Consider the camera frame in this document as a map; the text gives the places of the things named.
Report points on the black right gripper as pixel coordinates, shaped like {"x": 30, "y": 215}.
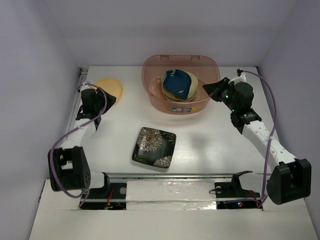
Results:
{"x": 213, "y": 89}

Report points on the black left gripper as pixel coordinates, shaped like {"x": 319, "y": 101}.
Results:
{"x": 100, "y": 94}

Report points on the yellow round plastic plate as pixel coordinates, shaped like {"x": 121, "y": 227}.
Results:
{"x": 112, "y": 86}

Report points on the dark blue leaf plate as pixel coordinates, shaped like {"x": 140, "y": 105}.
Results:
{"x": 178, "y": 83}

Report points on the cream bird pattern plate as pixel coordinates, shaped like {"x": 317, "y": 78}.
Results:
{"x": 192, "y": 76}

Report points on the white divided round plate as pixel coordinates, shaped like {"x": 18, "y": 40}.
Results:
{"x": 192, "y": 92}

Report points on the light green rectangular plate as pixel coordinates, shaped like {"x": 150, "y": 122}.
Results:
{"x": 179, "y": 100}

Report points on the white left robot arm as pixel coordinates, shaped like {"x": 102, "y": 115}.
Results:
{"x": 69, "y": 170}

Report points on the pink translucent plastic bin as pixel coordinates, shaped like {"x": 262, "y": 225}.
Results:
{"x": 204, "y": 68}

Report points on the black floral square plate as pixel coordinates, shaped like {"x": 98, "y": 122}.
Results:
{"x": 154, "y": 147}

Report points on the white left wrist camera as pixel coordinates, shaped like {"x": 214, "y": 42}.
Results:
{"x": 84, "y": 86}

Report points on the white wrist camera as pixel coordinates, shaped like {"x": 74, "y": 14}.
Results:
{"x": 84, "y": 86}
{"x": 241, "y": 77}

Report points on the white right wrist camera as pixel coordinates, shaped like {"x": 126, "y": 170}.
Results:
{"x": 241, "y": 77}

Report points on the aluminium rail frame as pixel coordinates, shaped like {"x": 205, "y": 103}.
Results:
{"x": 236, "y": 93}

